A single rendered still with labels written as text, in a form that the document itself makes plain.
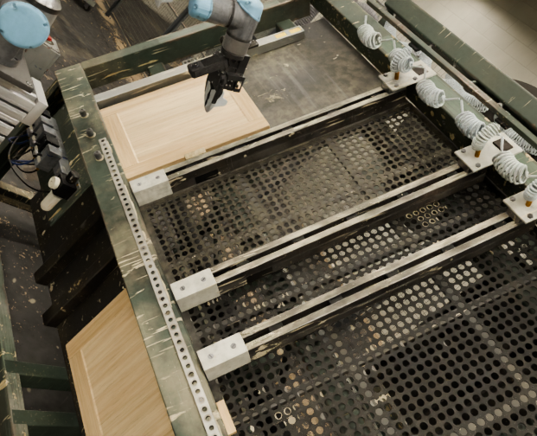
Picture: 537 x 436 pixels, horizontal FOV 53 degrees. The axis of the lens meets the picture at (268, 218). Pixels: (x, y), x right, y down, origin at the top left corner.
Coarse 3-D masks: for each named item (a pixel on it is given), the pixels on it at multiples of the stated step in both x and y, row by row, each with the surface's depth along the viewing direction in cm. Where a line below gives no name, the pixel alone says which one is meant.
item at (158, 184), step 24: (408, 48) 189; (408, 72) 202; (432, 72) 201; (360, 96) 201; (384, 96) 200; (312, 120) 195; (336, 120) 198; (240, 144) 192; (264, 144) 191; (288, 144) 196; (168, 168) 187; (192, 168) 186; (216, 168) 189; (144, 192) 183; (168, 192) 188
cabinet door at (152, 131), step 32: (160, 96) 221; (192, 96) 220; (224, 96) 218; (128, 128) 211; (160, 128) 209; (192, 128) 207; (224, 128) 206; (256, 128) 204; (128, 160) 199; (160, 160) 197
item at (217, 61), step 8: (216, 56) 155; (224, 56) 155; (192, 64) 153; (200, 64) 153; (208, 64) 153; (216, 64) 153; (224, 64) 155; (192, 72) 152; (200, 72) 153; (208, 72) 154
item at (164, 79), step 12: (288, 36) 236; (300, 36) 239; (252, 48) 233; (264, 48) 235; (168, 72) 227; (180, 72) 227; (132, 84) 224; (144, 84) 224; (156, 84) 225; (168, 84) 228; (96, 96) 222; (108, 96) 221; (120, 96) 222; (132, 96) 224
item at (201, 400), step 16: (112, 160) 194; (112, 176) 189; (128, 208) 179; (144, 240) 170; (144, 256) 166; (160, 288) 158; (160, 304) 155; (192, 368) 142; (192, 384) 139; (208, 416) 134; (208, 432) 131
